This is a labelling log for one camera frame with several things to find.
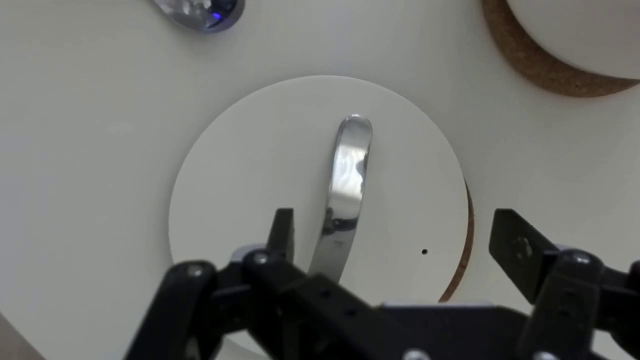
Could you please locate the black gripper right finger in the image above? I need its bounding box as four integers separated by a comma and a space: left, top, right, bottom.
487, 207, 640, 360

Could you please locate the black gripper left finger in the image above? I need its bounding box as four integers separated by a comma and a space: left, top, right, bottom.
121, 205, 416, 360

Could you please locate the white pot lid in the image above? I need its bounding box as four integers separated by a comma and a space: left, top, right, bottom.
167, 75, 469, 304

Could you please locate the white pot with handle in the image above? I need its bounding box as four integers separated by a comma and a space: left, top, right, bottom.
506, 0, 640, 79

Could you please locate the round cork trivet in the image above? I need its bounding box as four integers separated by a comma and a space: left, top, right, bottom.
480, 0, 638, 97

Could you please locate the silver spoon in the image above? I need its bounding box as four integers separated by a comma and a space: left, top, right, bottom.
149, 0, 245, 34

